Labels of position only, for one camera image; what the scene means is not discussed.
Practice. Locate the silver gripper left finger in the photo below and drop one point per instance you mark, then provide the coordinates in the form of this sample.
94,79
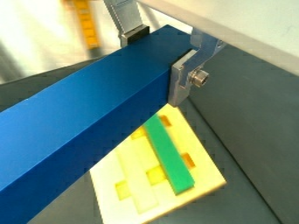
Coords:
126,16

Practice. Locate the yellow slotted board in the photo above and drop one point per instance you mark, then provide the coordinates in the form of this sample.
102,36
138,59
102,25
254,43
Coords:
136,188

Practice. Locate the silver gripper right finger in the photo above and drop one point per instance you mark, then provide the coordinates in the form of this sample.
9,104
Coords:
188,71

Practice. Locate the blue rectangular bar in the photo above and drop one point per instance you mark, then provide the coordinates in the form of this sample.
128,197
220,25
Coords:
57,133

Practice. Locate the green rectangular bar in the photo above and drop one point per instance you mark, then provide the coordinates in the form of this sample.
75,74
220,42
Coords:
168,154

